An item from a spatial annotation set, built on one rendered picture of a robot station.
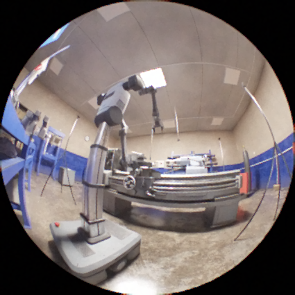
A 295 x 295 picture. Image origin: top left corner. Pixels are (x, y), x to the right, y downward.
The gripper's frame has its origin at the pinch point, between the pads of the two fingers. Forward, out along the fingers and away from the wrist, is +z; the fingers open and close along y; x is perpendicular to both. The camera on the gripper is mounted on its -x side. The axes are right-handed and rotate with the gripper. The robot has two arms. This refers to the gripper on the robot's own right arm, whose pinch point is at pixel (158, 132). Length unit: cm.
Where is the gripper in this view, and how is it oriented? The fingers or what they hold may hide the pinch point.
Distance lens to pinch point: 114.8
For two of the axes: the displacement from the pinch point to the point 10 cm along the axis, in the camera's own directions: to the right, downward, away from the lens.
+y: -9.1, 0.7, 4.2
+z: 1.4, 9.8, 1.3
